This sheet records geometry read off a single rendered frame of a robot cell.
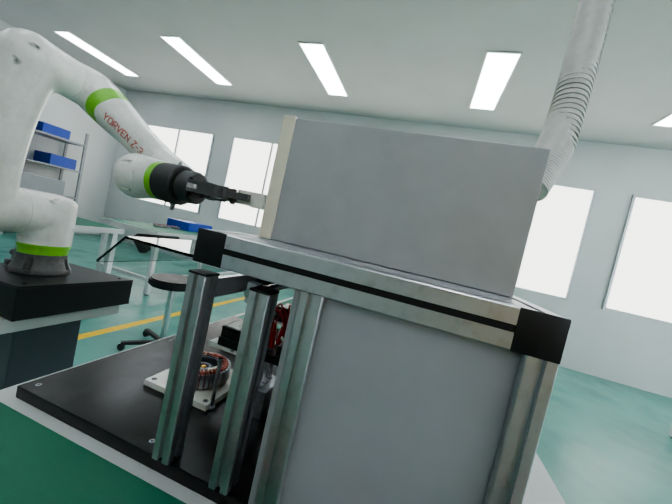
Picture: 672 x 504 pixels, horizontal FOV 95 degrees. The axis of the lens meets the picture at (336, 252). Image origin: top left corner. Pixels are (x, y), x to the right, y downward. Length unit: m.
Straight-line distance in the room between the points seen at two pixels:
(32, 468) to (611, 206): 5.97
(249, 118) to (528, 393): 6.59
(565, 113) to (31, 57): 2.02
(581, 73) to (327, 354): 1.97
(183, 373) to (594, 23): 2.29
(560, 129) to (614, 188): 4.11
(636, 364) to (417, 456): 5.85
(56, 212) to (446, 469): 1.19
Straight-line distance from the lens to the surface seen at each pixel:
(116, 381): 0.79
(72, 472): 0.63
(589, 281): 5.79
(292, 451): 0.47
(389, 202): 0.47
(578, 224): 5.74
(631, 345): 6.12
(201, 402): 0.70
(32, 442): 0.70
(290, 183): 0.52
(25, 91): 1.17
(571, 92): 2.07
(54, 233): 1.28
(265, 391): 0.66
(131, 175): 0.87
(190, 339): 0.50
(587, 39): 2.26
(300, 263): 0.38
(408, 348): 0.38
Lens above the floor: 1.14
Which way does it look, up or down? 3 degrees down
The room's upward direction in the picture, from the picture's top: 13 degrees clockwise
